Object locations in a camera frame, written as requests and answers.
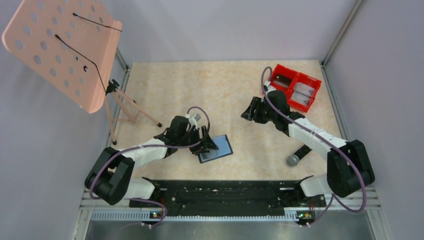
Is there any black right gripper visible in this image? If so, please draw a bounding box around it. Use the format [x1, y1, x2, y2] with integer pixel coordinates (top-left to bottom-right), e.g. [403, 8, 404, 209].
[241, 97, 277, 125]

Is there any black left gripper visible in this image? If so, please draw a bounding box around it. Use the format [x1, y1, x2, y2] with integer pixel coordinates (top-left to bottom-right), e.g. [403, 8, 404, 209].
[177, 125, 218, 154]

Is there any black credit card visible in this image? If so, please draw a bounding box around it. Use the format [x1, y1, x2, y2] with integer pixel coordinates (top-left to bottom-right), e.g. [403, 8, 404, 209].
[272, 74, 293, 89]
[199, 151, 217, 163]

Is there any blue leather card holder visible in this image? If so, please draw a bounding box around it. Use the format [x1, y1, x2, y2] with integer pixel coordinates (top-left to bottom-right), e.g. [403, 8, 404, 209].
[198, 134, 234, 164]

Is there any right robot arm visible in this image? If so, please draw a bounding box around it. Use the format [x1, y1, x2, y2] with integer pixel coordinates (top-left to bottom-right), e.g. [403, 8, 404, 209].
[241, 90, 375, 206]

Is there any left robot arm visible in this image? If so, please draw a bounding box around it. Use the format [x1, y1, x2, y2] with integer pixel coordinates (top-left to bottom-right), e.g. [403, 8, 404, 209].
[84, 114, 219, 207]

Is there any red double bin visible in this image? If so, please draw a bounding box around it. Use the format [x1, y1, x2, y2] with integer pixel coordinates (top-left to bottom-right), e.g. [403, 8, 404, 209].
[269, 64, 322, 113]

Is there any black microphone grey head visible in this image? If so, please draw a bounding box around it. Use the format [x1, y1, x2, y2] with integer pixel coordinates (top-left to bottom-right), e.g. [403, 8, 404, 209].
[286, 144, 312, 167]

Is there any pink music stand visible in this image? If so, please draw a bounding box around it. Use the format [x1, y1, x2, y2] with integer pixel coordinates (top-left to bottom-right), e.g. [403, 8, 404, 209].
[1, 0, 163, 146]

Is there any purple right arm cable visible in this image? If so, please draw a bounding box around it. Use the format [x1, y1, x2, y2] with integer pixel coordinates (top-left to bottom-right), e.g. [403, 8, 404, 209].
[260, 66, 368, 227]

